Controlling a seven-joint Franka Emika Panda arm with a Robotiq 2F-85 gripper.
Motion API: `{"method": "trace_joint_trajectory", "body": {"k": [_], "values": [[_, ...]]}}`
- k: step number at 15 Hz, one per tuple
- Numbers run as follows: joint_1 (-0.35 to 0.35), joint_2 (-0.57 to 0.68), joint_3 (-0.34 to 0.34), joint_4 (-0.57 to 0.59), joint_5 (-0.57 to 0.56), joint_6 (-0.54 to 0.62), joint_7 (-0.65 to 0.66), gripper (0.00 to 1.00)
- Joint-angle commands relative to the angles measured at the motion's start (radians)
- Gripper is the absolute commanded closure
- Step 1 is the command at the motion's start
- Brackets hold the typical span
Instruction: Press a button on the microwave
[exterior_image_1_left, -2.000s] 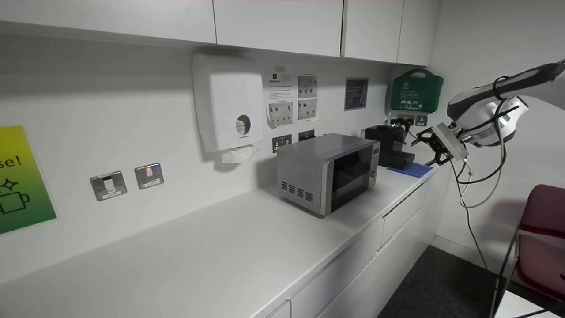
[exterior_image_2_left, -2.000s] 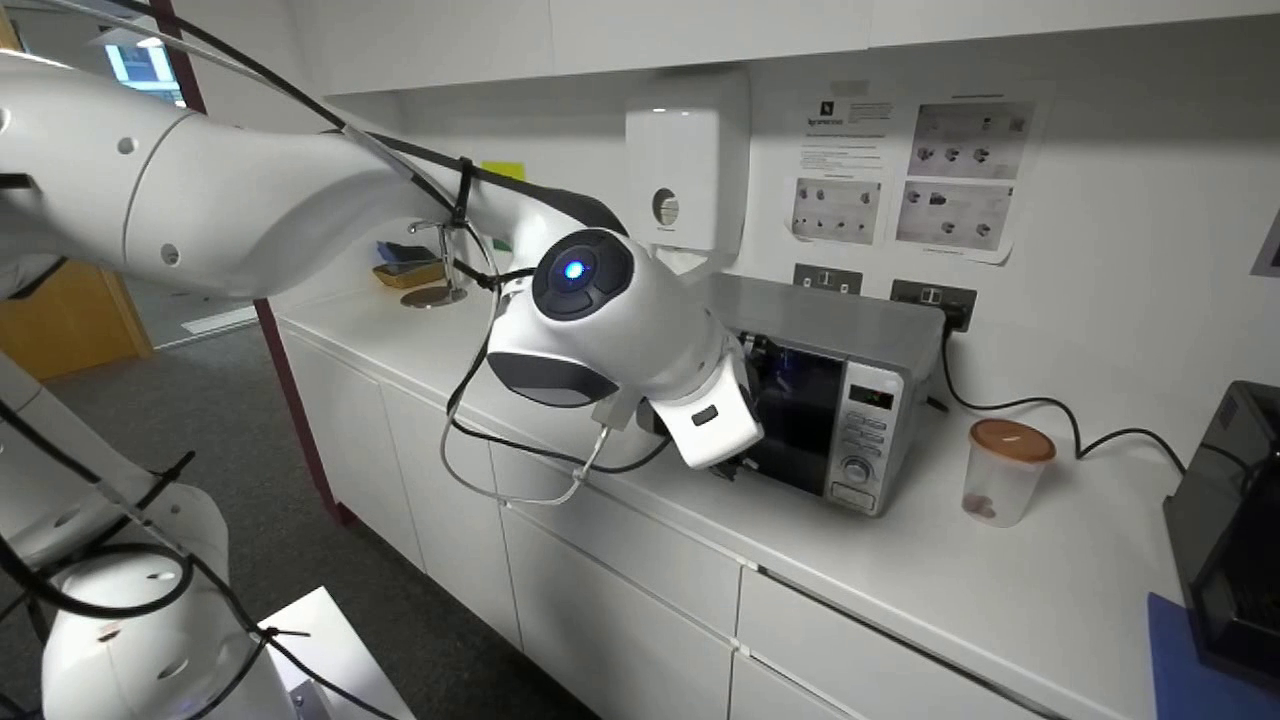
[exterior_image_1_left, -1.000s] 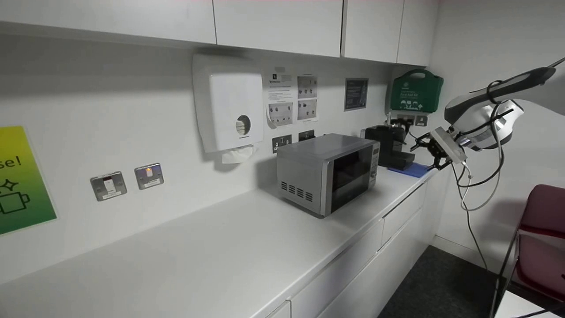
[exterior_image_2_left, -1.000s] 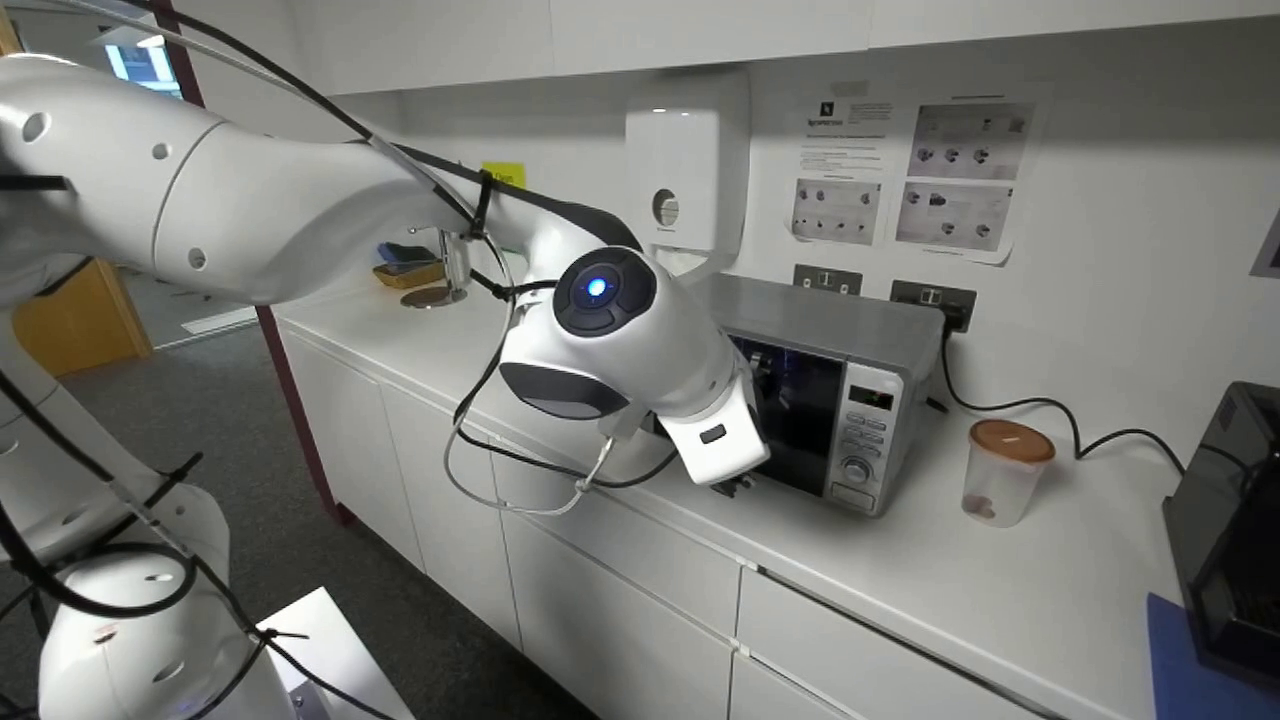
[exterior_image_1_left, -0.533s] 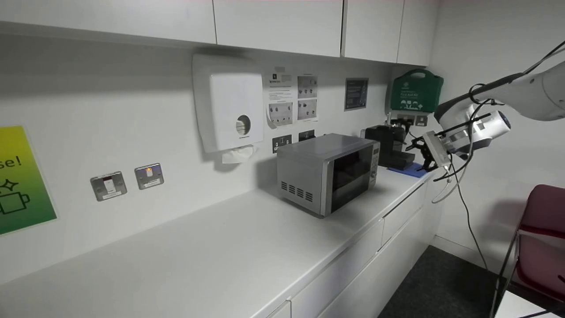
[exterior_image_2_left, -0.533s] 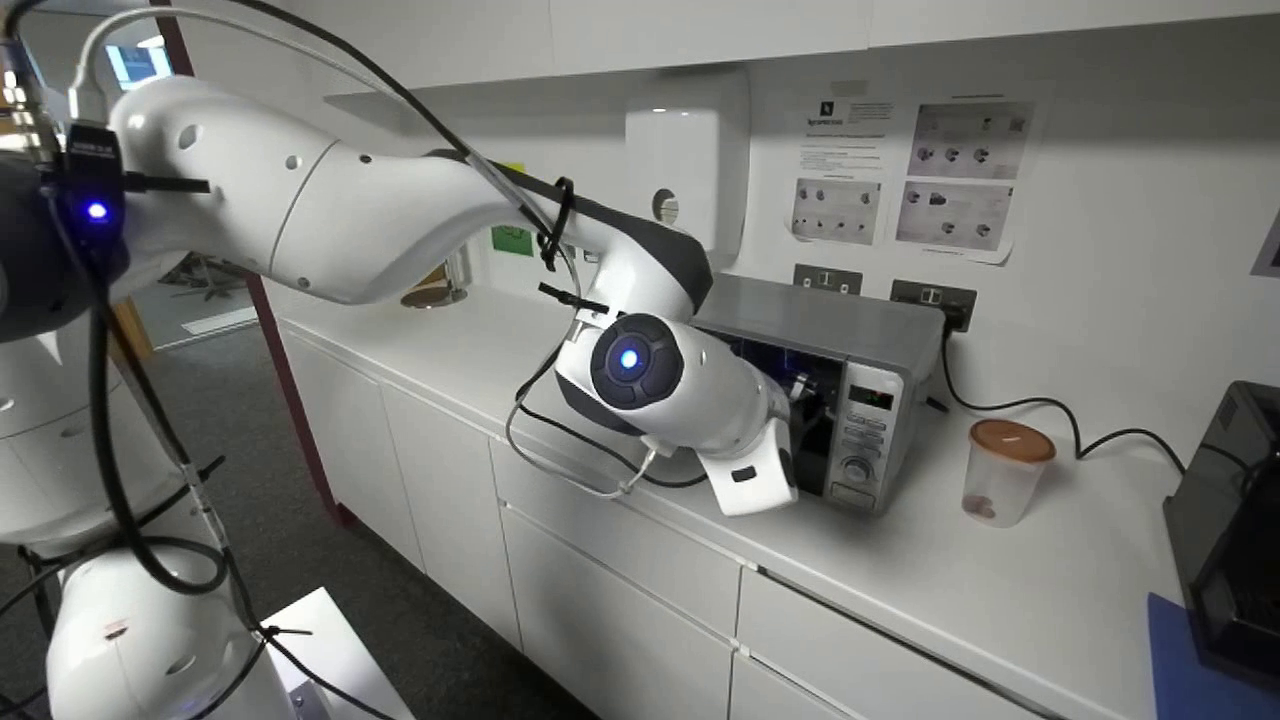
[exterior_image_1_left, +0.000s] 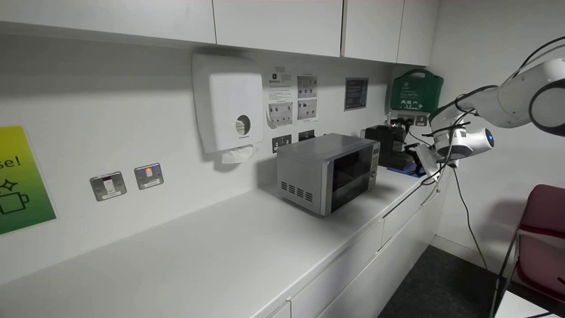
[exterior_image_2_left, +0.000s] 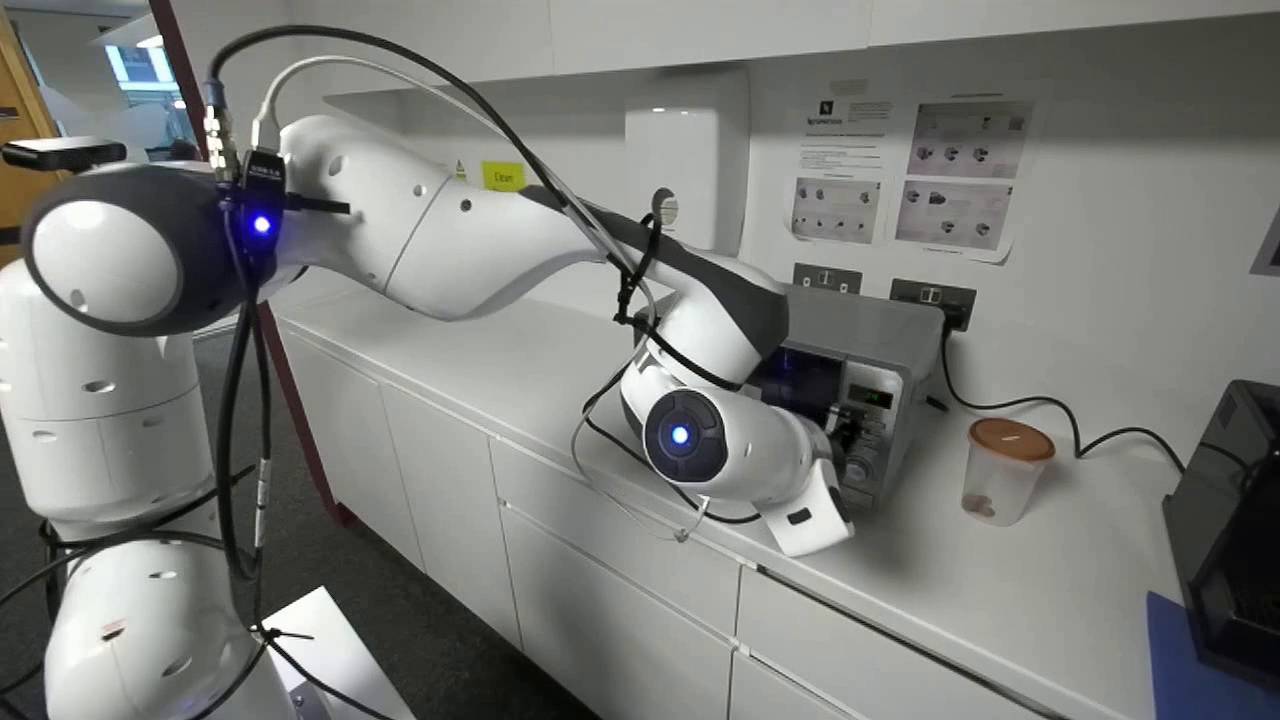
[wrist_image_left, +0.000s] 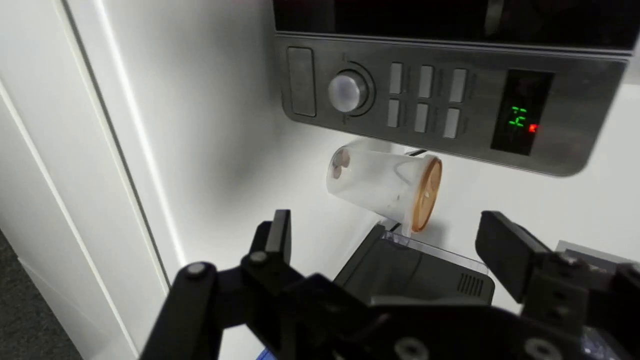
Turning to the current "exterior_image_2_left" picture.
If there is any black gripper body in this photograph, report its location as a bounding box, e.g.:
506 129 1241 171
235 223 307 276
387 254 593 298
813 396 880 509

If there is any grey microwave oven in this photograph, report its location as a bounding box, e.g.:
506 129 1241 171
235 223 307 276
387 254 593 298
745 284 953 523

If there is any clear cup with brown lid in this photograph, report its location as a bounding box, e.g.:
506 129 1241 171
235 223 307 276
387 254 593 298
959 415 1059 526

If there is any white instruction poster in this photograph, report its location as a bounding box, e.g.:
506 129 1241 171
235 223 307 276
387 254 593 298
784 91 1039 262

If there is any white counter cabinet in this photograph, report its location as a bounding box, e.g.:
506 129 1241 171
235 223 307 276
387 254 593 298
273 270 1175 720

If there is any black countertop appliance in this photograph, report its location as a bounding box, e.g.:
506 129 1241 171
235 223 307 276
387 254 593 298
1160 374 1280 693

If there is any blue mat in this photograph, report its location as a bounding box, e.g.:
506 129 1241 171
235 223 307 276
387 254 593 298
1144 590 1280 720

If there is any yellow sticker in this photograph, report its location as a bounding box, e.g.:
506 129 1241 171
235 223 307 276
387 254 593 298
478 154 534 196

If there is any white base platform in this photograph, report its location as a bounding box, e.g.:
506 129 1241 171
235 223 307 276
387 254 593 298
258 583 415 720

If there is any wooden door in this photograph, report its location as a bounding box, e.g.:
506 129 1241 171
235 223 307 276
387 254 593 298
0 10 65 262

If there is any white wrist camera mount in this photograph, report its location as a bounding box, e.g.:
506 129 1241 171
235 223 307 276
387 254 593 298
761 454 857 561

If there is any small black wall socket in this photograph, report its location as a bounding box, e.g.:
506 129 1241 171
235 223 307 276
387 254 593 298
793 259 870 294

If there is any wide black wall socket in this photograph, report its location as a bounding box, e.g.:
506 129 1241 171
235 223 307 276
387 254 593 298
889 276 981 337

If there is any black microwave power cable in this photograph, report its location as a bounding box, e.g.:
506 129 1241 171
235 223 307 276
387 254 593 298
932 331 1192 477

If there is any white wall dispenser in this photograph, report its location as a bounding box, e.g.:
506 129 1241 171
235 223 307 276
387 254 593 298
619 101 753 254

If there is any white wall cabinet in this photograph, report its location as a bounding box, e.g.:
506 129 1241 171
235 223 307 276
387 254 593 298
172 0 1280 101

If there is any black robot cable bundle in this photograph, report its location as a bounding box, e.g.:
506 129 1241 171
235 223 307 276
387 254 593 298
0 20 763 720

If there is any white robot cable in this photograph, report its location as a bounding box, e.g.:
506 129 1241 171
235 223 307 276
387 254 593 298
248 53 444 150

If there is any dark red door frame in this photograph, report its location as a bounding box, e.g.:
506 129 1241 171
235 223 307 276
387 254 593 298
146 0 352 526

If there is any black camera on stand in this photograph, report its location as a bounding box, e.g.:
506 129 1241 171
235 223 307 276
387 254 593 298
0 137 131 177

